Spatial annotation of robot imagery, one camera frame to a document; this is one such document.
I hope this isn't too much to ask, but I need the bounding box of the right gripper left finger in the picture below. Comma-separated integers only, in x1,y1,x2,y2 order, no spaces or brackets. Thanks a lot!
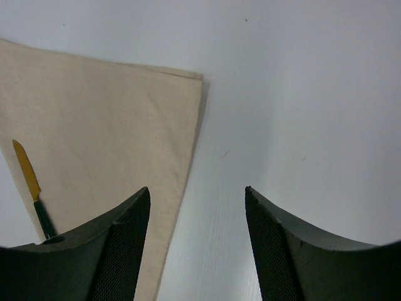
1,187,150,300

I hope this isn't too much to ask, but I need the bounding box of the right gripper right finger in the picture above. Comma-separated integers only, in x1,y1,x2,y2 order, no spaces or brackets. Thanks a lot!
245,186,400,300

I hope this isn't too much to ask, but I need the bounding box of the gold knife black handle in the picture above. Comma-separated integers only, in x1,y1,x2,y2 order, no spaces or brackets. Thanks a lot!
12,139,57,240

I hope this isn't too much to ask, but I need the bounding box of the beige cloth napkin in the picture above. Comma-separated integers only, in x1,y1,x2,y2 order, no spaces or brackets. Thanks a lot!
1,41,203,300

